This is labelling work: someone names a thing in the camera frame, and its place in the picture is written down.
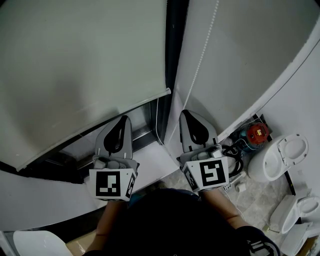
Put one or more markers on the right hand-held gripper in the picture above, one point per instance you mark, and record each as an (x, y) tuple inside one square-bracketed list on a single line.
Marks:
[(212, 175)]

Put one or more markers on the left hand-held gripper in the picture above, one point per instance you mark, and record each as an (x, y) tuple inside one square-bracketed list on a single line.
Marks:
[(107, 185)]

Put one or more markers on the white roller blind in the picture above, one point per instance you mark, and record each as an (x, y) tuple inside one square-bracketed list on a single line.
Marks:
[(75, 62)]

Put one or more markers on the person's right forearm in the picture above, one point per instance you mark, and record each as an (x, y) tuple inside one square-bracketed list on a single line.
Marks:
[(220, 205)]

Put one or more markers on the person's left forearm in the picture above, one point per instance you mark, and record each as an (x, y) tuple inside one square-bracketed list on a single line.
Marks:
[(107, 220)]

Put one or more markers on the white plastic tube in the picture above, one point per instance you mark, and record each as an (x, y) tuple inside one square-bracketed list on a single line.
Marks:
[(237, 177)]

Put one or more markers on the white power strip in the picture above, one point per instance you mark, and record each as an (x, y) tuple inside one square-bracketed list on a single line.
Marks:
[(227, 187)]

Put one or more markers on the person's shoe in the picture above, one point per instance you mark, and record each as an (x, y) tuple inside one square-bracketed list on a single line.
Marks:
[(160, 185)]

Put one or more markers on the red and blue vacuum machine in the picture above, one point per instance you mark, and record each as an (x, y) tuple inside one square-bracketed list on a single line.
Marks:
[(257, 132)]

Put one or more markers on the white round toilet bowl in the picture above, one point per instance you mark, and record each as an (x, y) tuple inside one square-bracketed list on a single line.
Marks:
[(257, 167)]

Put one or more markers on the person's dark shirt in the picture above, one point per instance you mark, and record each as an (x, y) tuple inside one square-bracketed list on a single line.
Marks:
[(175, 230)]

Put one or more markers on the black threshold strip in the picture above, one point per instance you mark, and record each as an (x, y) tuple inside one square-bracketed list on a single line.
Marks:
[(290, 183)]

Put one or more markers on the closed brown cardboard box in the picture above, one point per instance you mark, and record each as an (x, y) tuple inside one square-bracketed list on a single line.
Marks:
[(82, 246)]

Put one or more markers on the white toilet with tank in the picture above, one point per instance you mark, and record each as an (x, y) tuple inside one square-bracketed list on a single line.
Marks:
[(285, 216)]

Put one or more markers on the white ceramic basin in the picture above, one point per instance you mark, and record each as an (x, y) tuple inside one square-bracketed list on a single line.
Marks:
[(40, 243)]

